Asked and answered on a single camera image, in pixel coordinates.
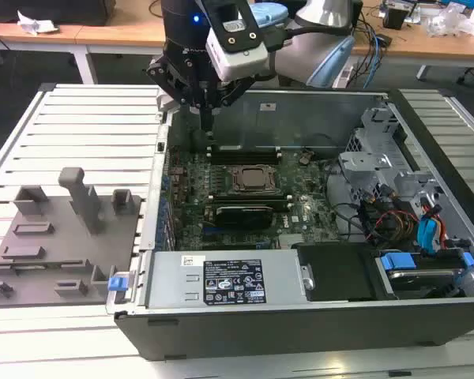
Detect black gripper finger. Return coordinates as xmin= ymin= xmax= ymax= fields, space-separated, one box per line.
xmin=143 ymin=57 xmax=209 ymax=140
xmin=207 ymin=73 xmax=258 ymax=141

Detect black RAM slot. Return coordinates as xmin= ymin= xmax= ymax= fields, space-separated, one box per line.
xmin=209 ymin=158 xmax=282 ymax=165
xmin=208 ymin=193 xmax=294 ymax=200
xmin=209 ymin=152 xmax=281 ymax=159
xmin=208 ymin=198 xmax=295 ymax=206

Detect wooden desk with white legs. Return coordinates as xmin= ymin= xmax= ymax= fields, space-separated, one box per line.
xmin=351 ymin=0 xmax=474 ymax=82
xmin=0 ymin=0 xmax=171 ymax=86

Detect CPU with silver top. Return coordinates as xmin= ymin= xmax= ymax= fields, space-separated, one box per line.
xmin=241 ymin=168 xmax=276 ymax=187

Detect metal CPU socket cover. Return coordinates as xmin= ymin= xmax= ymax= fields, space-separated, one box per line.
xmin=231 ymin=164 xmax=282 ymax=194

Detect white power strip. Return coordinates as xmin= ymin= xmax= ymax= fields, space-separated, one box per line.
xmin=333 ymin=65 xmax=353 ymax=88

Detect black graphics card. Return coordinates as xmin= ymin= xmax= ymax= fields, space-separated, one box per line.
xmin=215 ymin=205 xmax=276 ymax=231

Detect green motherboard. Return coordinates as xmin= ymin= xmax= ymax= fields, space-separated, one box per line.
xmin=167 ymin=148 xmax=340 ymax=252

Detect black box on desk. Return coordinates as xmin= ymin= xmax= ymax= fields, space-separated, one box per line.
xmin=0 ymin=0 xmax=116 ymax=27

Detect crumpled white paper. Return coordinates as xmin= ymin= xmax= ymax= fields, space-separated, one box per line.
xmin=17 ymin=10 xmax=59 ymax=36

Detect silver metal drive cage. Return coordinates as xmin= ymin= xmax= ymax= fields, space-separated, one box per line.
xmin=337 ymin=106 xmax=453 ymax=222

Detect silver heatsink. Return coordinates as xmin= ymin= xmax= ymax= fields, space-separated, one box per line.
xmin=278 ymin=235 xmax=307 ymax=250

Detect small black box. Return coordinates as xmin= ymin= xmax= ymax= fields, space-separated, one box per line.
xmin=382 ymin=6 xmax=410 ymax=30

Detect grey parts rack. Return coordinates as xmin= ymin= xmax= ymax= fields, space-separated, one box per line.
xmin=0 ymin=167 xmax=144 ymax=309

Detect grey power supply with label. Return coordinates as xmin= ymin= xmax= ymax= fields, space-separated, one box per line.
xmin=144 ymin=248 xmax=306 ymax=312

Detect black plastic shroud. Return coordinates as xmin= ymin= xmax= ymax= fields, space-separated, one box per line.
xmin=295 ymin=242 xmax=380 ymax=303

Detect blue case latch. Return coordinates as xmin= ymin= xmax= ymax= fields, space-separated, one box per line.
xmin=107 ymin=276 xmax=127 ymax=294

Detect hard disk in blue carrier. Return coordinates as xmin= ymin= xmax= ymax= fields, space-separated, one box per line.
xmin=374 ymin=250 xmax=474 ymax=303

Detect clear plastic bags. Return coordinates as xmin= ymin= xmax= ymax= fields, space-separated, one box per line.
xmin=423 ymin=2 xmax=474 ymax=41

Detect black open PC case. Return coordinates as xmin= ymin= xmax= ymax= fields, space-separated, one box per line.
xmin=113 ymin=84 xmax=474 ymax=362

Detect light grey case handle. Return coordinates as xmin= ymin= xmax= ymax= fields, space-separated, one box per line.
xmin=156 ymin=92 xmax=179 ymax=114

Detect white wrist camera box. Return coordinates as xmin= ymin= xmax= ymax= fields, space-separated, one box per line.
xmin=205 ymin=24 xmax=269 ymax=82

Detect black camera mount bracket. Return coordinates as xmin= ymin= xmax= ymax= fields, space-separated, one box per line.
xmin=199 ymin=0 xmax=261 ymax=53

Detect black camera cable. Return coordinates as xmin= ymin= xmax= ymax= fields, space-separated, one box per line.
xmin=267 ymin=19 xmax=355 ymax=53

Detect blue cable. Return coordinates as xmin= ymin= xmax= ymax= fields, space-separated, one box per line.
xmin=367 ymin=30 xmax=383 ymax=90

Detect red and yellow wire bundle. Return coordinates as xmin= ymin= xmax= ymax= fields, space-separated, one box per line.
xmin=373 ymin=211 xmax=418 ymax=242

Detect blue flat wire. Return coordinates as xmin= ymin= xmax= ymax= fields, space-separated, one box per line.
xmin=416 ymin=216 xmax=447 ymax=260

